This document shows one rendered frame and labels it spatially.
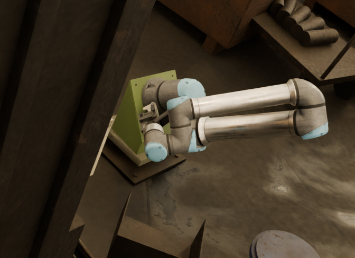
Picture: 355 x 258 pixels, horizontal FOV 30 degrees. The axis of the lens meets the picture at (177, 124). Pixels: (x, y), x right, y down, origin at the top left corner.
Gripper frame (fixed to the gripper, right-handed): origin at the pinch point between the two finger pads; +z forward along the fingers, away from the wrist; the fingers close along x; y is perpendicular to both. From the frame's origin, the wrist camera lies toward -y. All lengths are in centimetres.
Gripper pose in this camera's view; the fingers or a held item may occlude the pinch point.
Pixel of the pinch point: (155, 103)
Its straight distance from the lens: 306.4
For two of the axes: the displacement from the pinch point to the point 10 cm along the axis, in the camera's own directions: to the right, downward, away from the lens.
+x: 3.2, 7.5, 5.8
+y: -9.4, 3.1, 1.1
